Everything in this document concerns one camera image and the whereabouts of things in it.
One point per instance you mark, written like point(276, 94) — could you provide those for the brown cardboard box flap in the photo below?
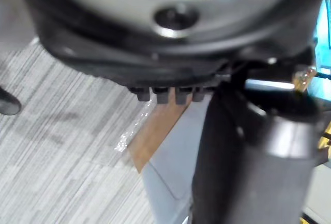
point(152, 136)

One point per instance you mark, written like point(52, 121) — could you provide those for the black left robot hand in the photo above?
point(160, 61)

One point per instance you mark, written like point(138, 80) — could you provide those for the yellow shelf frame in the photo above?
point(326, 143)

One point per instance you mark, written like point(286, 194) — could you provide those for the blue plastic bin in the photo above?
point(323, 27)

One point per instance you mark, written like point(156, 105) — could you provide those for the small clear brownish tag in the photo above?
point(305, 77)

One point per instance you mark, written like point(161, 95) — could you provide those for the dark shoe tip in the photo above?
point(9, 102)

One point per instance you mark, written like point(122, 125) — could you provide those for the silver robot leg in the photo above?
point(170, 162)

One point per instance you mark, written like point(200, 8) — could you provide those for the clear packing tape strip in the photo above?
point(134, 128)

